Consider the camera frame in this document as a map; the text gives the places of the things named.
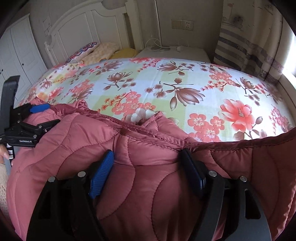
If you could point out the white wooden headboard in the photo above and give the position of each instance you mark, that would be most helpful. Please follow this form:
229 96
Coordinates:
90 22

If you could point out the beige fluffy pillow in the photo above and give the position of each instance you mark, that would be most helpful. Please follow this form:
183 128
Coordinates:
102 53

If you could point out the wall power socket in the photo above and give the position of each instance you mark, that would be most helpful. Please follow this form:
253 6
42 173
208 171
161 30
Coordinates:
182 25

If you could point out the person's left hand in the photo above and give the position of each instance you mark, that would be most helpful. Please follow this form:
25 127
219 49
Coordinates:
6 153

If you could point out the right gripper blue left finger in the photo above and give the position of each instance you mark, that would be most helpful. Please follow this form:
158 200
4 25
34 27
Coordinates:
101 174

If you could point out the floral bed sheet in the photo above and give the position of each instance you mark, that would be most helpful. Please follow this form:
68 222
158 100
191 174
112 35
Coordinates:
209 102

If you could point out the white wardrobe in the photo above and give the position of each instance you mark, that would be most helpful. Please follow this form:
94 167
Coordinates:
20 55

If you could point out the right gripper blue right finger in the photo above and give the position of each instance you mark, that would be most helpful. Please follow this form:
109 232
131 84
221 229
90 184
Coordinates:
193 170

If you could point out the striped patterned curtain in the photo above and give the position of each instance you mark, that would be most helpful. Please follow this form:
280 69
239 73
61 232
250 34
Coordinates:
254 38

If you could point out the yellow pillow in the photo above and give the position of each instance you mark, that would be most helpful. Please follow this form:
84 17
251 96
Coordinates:
124 53

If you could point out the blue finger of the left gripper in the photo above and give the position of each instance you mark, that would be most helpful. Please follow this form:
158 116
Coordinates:
46 126
39 108

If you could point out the colourful patterned pillow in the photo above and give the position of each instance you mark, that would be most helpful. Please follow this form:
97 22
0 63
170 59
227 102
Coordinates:
82 52

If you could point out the white charger with cable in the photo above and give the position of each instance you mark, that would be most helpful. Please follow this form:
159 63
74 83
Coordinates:
181 48

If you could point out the pink quilted padded jacket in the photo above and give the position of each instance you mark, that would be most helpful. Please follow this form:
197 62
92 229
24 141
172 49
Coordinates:
249 192

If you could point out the cream fleece sleeve forearm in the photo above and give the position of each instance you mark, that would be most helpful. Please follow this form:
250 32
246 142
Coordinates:
3 185

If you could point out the white bedside table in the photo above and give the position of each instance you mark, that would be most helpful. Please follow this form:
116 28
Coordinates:
194 54

